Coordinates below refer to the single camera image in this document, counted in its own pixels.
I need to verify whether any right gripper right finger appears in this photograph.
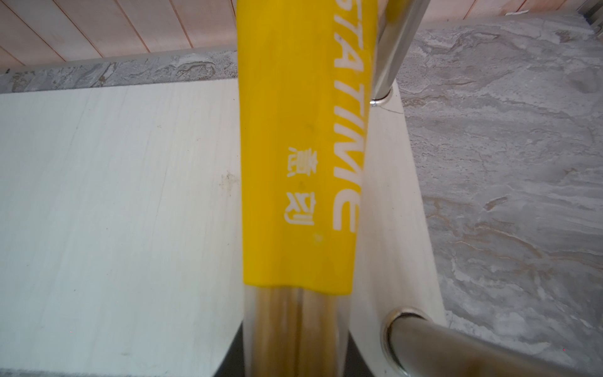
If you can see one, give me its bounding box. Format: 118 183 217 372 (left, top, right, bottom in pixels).
343 336 374 377

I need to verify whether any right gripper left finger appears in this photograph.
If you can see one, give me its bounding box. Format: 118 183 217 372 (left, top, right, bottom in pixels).
214 324 245 377

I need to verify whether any yellow Pastatime spaghetti pack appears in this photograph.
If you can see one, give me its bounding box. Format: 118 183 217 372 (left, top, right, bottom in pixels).
236 1 378 376

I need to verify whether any white two-tier shelf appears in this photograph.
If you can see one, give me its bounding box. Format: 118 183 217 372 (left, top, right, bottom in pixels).
0 0 603 377

